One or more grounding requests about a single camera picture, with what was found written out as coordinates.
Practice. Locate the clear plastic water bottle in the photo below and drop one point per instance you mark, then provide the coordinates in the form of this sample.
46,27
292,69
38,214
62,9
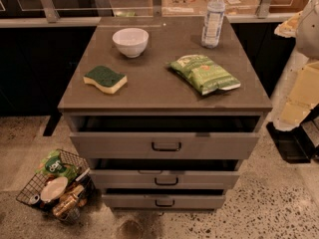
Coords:
212,23

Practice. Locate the green and yellow sponge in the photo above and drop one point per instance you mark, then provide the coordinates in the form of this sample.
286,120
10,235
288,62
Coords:
105,79

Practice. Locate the black wire basket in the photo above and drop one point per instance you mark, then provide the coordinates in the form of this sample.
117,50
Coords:
39,181

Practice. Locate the white bowl in basket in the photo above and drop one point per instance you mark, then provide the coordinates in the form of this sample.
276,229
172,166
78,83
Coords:
54,189

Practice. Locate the top grey drawer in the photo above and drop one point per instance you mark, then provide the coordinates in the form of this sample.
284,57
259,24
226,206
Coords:
179,137

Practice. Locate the middle grey drawer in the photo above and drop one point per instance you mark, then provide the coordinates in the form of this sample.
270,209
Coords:
165,174

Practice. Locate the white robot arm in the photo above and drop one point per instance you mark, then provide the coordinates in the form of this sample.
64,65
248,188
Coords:
296,94

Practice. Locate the green snack bag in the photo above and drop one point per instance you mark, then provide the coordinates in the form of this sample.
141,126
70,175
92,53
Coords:
205,75

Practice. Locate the green chip bag in basket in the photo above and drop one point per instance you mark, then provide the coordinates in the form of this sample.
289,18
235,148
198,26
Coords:
53,165

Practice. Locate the brown bottle in basket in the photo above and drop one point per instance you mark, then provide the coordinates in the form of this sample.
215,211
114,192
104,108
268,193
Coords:
68,201

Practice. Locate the soda can in basket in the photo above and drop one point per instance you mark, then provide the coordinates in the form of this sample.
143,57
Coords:
34,200

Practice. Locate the bottom grey drawer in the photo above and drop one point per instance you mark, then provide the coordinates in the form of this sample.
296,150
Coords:
193,199

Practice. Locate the grey drawer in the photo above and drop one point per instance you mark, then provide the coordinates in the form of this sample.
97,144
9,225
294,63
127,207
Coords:
165,174
193,199
179,137

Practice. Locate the white ceramic bowl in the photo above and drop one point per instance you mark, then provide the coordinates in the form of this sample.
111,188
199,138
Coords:
131,42

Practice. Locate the grey drawer cabinet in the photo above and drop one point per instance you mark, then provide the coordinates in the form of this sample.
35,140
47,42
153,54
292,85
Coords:
153,89

